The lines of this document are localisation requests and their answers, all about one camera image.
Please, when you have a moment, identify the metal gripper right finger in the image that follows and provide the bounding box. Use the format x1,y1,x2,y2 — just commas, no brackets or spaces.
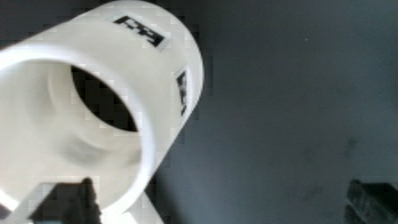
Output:
344,180,398,224

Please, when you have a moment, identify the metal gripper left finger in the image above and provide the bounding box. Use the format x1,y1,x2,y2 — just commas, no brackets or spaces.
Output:
29,178,102,224

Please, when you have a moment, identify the white conical lamp shade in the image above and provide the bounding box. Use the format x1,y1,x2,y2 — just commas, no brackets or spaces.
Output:
0,0,205,224

